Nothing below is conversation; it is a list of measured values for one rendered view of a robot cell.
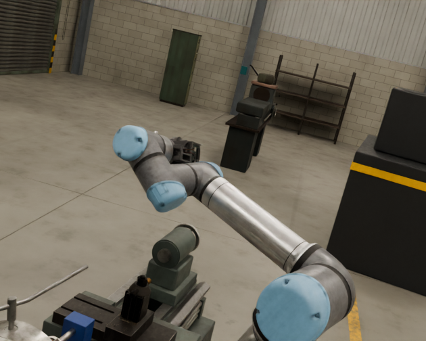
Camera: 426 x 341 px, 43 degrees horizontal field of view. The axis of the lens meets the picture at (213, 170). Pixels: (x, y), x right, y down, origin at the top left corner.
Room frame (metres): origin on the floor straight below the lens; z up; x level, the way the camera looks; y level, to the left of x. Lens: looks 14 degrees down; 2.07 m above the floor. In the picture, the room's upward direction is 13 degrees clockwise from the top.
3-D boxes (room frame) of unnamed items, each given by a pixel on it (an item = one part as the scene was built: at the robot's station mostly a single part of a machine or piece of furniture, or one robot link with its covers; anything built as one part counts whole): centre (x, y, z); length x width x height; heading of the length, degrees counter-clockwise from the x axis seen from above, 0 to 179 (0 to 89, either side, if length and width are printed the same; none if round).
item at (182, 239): (2.38, 0.09, 1.01); 0.30 x 0.20 x 0.29; 165
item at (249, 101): (9.67, -0.37, 0.82); 2.22 x 0.91 x 1.64; 172
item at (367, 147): (6.20, -2.22, 0.98); 1.81 x 1.22 x 1.95; 163
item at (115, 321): (1.77, 0.16, 1.00); 0.20 x 0.10 x 0.05; 165
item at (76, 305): (1.81, 0.22, 0.95); 0.43 x 0.18 x 0.04; 75
